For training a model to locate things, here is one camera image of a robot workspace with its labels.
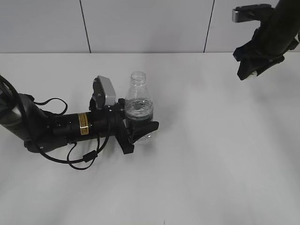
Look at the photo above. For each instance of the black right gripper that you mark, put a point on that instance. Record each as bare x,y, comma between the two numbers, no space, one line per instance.
265,49

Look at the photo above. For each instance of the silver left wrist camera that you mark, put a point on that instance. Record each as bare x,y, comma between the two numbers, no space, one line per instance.
103,92

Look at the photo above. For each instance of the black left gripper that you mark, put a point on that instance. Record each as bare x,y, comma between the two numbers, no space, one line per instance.
108,121

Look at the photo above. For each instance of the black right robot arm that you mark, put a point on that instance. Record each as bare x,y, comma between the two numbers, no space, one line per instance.
287,12

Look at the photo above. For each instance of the clear Cestbon water bottle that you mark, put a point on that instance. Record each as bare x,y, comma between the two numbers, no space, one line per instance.
138,102

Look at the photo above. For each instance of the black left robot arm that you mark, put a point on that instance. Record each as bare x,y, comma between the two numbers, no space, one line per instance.
48,131

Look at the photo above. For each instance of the white green bottle cap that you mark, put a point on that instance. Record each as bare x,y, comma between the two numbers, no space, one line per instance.
252,75

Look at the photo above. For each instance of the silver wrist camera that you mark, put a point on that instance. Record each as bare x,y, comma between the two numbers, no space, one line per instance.
103,92
257,12

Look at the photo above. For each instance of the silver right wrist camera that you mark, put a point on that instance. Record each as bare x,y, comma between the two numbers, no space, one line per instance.
257,12

